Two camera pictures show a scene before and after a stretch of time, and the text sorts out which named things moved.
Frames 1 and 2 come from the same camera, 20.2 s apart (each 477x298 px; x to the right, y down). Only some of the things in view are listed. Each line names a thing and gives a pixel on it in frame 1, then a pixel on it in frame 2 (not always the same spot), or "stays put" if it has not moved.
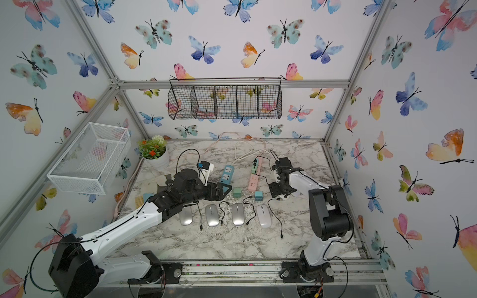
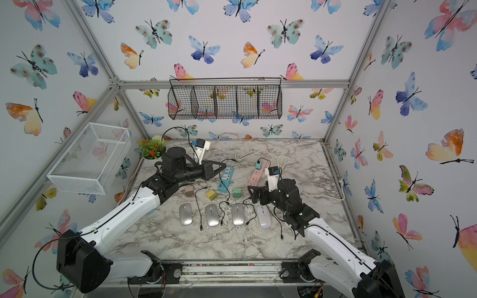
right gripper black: (274, 190) → (257, 196)
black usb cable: (224, 213) stays put
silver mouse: (238, 213) stays put
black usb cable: (200, 222) stays put
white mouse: (264, 215) stays put
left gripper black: (218, 191) → (207, 171)
